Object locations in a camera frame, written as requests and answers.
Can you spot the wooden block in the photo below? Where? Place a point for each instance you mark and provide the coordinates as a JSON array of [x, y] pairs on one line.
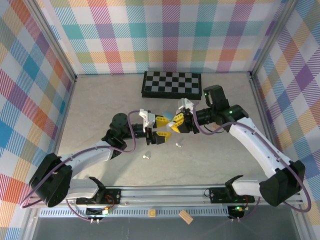
[[186, 216]]

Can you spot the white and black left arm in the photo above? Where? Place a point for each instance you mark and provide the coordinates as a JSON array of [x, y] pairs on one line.
[[85, 187]]

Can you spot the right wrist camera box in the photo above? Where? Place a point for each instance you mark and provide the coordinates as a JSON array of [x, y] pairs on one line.
[[185, 103]]

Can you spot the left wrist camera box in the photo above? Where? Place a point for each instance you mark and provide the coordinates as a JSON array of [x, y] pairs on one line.
[[151, 118]]

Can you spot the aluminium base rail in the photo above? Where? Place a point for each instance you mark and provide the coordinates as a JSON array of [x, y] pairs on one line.
[[162, 196]]

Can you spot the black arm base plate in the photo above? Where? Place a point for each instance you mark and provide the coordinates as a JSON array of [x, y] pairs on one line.
[[112, 197], [217, 195]]

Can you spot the blue earbud charging case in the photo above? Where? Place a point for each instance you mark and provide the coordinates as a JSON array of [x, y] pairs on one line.
[[168, 115]]

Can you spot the aluminium table edge rail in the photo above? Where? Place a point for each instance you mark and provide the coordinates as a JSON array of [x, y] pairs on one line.
[[65, 117], [264, 120]]

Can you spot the aluminium frame post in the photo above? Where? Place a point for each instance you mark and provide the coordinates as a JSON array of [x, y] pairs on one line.
[[273, 37], [51, 37]]

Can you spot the small wooden letter cube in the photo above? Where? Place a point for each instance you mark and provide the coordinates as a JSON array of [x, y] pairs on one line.
[[151, 213]]

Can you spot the black folding chessboard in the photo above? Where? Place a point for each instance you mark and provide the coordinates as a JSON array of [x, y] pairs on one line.
[[172, 83]]

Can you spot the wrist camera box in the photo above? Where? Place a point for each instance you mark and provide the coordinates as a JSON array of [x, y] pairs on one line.
[[151, 118], [185, 103]]

